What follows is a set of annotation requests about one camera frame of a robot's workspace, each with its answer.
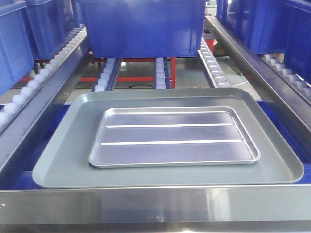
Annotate silver ribbed metal tray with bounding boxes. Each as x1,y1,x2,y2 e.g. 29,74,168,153
89,106,260,168

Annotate large grey green tray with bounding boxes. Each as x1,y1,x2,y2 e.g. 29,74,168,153
33,88,304,188

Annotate middle roller track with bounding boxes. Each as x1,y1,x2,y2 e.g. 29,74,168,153
154,57,176,89

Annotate roller track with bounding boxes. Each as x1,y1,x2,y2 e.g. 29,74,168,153
93,58,122,92
154,57,176,89
261,54,311,102
0,27,87,130
198,38,231,88

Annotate left centre roller track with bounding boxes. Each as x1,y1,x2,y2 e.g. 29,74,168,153
93,58,122,92

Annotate right centre roller track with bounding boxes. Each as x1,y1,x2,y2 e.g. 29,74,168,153
198,38,231,88

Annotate blue bin centre back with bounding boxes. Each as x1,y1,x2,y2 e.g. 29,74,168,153
79,0,206,58

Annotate blue bin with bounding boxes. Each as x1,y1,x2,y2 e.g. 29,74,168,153
0,0,34,94
23,0,78,60
79,0,206,58
216,0,311,80

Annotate far right roller track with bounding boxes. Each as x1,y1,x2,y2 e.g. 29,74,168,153
261,54,311,102

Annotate blue bin back left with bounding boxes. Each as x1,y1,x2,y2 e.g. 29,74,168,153
23,0,78,60

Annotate blue bin back right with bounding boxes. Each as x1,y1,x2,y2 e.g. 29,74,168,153
216,0,311,80

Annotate far left roller track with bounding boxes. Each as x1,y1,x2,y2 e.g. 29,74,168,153
0,27,87,130

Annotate blue bin far left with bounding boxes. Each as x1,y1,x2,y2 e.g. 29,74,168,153
0,0,34,94

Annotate red floor frame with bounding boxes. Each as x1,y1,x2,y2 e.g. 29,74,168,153
18,57,176,89

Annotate right steel divider rail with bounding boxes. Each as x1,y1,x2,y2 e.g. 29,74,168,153
205,16,311,149

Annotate steel front shelf rail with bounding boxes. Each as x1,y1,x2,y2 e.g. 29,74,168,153
0,184,311,224

